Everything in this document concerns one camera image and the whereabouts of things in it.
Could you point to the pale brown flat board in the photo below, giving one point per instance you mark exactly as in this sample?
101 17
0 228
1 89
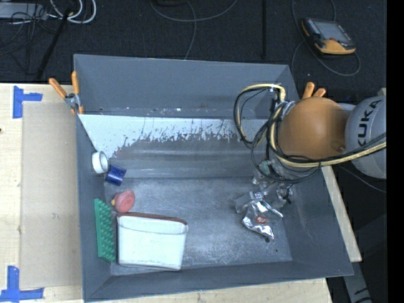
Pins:
47 200

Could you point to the white tape roll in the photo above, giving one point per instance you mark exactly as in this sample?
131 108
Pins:
98 163

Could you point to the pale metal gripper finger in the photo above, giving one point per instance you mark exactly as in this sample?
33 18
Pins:
247 204
279 197

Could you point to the dark blue cylinder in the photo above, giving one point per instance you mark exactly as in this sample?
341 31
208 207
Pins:
115 175

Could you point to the green studded flat block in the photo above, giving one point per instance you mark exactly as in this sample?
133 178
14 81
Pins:
104 232

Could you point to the grey metal bin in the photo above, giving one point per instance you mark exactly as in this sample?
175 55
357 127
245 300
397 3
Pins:
202 200

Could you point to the pink round toy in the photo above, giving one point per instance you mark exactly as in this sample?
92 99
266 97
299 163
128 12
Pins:
124 200

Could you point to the white box with brown rim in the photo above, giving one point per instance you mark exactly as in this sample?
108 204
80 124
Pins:
151 245

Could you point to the crumpled silver foil packet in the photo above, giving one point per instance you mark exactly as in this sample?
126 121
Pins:
260 226

